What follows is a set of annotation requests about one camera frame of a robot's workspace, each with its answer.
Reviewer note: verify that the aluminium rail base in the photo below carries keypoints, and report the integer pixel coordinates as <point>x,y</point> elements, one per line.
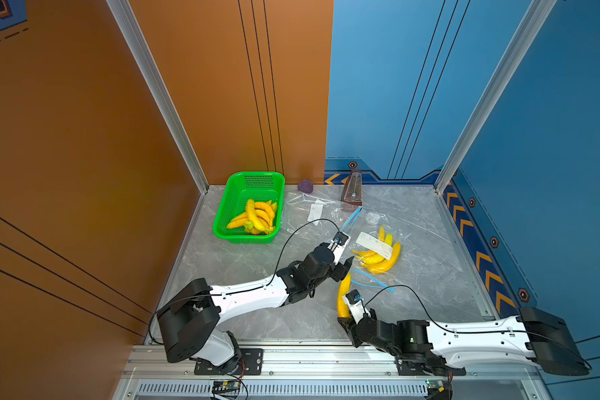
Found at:
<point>316,370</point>

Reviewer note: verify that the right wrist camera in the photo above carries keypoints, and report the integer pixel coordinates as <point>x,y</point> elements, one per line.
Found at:
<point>355,302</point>

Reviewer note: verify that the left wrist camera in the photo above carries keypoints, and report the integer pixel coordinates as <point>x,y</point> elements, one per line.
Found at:
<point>338,245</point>

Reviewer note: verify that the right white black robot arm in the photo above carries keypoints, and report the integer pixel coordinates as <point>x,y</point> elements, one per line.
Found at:
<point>533,337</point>

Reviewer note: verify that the purple cube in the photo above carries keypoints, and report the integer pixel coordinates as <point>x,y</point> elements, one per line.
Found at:
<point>305,186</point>

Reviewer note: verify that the single yellow banana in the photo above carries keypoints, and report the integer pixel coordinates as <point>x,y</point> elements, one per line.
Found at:
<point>343,289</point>
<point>261,215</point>

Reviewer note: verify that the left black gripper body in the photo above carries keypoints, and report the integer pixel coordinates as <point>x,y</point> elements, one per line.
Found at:
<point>337,272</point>

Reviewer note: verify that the brown wooden metronome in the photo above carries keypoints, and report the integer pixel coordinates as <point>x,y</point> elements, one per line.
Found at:
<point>353,189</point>

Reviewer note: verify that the green circuit board left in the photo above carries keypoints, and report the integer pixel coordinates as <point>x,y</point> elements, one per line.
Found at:
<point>226,389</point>

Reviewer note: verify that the green circuit board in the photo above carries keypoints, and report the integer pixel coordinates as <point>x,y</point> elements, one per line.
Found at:
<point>226,389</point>
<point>440,390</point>

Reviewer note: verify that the green plastic basket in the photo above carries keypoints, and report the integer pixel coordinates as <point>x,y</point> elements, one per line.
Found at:
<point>241,187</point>

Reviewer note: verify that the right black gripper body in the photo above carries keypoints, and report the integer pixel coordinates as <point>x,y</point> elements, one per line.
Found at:
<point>351,332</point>

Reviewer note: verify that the green circuit board right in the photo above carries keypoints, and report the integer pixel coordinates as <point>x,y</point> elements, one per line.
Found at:
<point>440,390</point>

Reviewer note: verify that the yellow banana bunch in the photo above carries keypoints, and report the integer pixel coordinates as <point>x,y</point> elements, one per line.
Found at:
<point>380,252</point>
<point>241,221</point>

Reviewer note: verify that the clear zip-top bag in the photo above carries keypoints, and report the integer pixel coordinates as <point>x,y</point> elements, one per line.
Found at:
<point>403,272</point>
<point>319,217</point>

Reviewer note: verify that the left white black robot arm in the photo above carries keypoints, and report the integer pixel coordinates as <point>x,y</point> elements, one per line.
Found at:
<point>188,322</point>

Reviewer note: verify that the small white object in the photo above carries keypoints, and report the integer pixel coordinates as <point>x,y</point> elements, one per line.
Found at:
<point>373,218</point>

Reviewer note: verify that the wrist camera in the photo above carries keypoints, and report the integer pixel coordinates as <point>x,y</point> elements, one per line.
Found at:
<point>338,245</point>
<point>355,302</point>

